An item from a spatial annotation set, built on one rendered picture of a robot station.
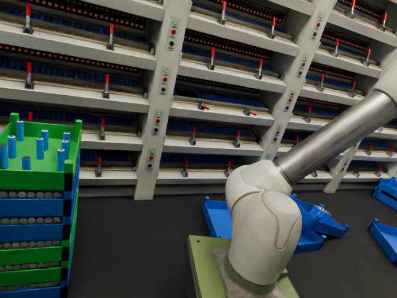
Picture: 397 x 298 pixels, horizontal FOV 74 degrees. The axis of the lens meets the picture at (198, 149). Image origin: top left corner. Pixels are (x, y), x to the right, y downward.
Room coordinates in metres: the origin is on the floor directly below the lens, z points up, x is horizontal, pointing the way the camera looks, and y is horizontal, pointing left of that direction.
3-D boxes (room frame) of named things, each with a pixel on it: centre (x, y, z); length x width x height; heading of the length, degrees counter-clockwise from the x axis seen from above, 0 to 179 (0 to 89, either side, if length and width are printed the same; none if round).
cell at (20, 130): (0.71, 0.54, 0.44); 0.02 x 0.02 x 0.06
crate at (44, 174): (0.63, 0.43, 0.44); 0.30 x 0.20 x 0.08; 24
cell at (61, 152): (0.61, 0.35, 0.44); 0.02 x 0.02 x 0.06
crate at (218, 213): (1.06, -0.23, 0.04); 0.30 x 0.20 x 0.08; 17
